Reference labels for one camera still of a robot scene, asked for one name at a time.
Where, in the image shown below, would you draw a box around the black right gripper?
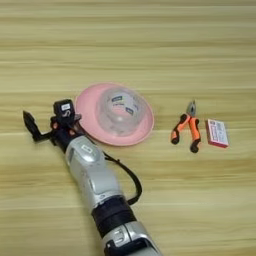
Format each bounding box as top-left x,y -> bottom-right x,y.
22,110 -> 85,153

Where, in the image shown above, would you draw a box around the pink round plate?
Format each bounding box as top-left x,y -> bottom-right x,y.
74,82 -> 155,147

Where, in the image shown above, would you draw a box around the clear tape roll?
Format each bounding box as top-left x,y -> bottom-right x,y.
96,87 -> 150,138

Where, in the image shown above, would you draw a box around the small pink white box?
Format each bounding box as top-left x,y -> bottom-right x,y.
204,118 -> 230,149

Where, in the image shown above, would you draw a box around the black box with white label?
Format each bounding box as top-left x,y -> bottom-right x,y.
52,98 -> 77,120

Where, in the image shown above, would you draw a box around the orange black pliers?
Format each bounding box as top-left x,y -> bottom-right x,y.
170,99 -> 202,154

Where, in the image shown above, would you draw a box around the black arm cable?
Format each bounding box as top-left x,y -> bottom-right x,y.
102,151 -> 144,206

